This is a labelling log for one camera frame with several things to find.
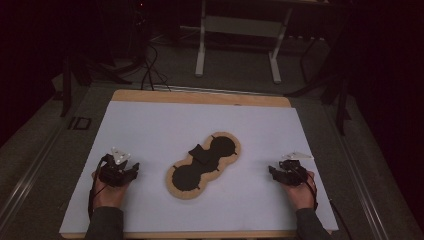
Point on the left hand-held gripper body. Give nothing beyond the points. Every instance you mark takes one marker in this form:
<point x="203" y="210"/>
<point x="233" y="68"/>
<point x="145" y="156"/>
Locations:
<point x="113" y="175"/>

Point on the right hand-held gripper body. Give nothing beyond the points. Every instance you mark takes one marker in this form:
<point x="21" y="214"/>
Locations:
<point x="293" y="175"/>

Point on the tan plush pad black lining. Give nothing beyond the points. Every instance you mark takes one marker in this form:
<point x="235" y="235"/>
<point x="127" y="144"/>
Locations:
<point x="186" y="178"/>

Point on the person's left hand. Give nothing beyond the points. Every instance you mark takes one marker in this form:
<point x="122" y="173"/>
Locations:
<point x="108" y="196"/>

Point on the person's right hand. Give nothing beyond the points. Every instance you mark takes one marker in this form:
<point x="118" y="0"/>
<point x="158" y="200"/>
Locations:
<point x="302" y="196"/>

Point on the white table mat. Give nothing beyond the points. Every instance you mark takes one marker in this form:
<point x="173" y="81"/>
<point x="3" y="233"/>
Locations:
<point x="150" y="133"/>

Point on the black stand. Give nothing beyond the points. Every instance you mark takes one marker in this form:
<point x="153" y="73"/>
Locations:
<point x="66" y="86"/>
<point x="341" y="106"/>

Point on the white metal stand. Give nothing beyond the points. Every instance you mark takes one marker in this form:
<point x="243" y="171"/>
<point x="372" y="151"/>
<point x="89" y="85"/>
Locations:
<point x="240" y="26"/>

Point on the metal floor rail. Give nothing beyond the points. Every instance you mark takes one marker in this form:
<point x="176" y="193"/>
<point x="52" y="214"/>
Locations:
<point x="361" y="180"/>
<point x="30" y="176"/>

